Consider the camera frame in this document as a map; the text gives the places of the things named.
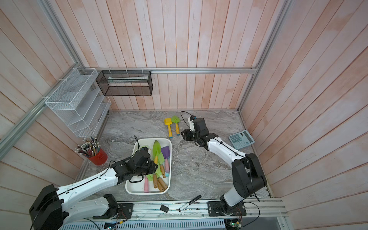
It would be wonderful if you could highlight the white plastic storage box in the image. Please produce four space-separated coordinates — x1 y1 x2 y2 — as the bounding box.
125 138 172 195

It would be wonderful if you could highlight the green shovel yellow handle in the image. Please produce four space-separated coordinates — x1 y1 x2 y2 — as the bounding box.
171 116 180 136

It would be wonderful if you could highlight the yellow square shovel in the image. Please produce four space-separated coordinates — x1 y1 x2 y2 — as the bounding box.
164 118 173 139

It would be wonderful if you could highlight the green shovel wooden handle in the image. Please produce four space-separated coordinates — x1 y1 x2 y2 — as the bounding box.
152 173 170 192

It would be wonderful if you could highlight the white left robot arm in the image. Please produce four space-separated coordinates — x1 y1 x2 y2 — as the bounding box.
29 147 159 230

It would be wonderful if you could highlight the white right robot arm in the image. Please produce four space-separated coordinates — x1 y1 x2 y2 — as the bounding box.
181 116 267 217

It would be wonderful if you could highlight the red pencil cup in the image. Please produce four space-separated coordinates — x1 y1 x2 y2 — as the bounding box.
88 149 108 166

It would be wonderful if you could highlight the light blue calculator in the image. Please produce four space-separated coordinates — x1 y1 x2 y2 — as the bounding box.
229 130 255 150

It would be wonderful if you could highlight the small black square block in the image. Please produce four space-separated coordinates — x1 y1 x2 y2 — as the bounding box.
160 205 169 213

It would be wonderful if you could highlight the black marker pen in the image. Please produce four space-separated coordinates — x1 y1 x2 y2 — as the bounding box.
178 195 202 212

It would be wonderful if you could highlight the green trowel wooden handle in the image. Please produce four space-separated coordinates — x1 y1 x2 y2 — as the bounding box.
152 140 161 165

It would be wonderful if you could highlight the purple shovel pink handle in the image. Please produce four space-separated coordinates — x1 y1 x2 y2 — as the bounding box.
161 146 171 177

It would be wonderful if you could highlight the black wire mesh basket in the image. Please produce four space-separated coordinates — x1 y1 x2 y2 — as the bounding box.
96 70 153 96

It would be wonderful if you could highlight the white wire mesh shelf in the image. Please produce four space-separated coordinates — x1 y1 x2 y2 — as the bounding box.
46 68 111 138

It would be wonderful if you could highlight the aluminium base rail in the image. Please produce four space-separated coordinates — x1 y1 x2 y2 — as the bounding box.
62 198 293 230

